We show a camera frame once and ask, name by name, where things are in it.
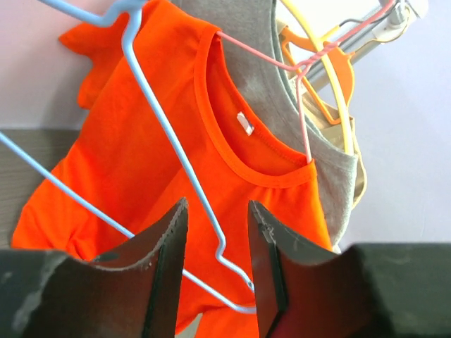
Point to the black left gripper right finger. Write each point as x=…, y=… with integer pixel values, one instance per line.
x=370, y=290

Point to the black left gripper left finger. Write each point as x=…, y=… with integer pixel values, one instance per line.
x=130, y=291

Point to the light blue wire hanger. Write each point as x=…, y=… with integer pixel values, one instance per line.
x=134, y=10

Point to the beige t shirt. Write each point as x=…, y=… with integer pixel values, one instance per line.
x=317, y=109

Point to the orange t shirt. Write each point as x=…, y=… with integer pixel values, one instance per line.
x=123, y=163

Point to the orange plastic hanger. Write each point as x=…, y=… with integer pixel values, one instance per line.
x=341, y=65

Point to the yellow hanger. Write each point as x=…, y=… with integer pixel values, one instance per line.
x=330, y=71

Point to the grey t shirt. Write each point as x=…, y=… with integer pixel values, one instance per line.
x=265, y=88

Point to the white clothes rack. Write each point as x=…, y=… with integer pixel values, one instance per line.
x=402, y=16

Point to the pink wire hanger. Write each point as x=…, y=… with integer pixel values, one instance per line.
x=302, y=68

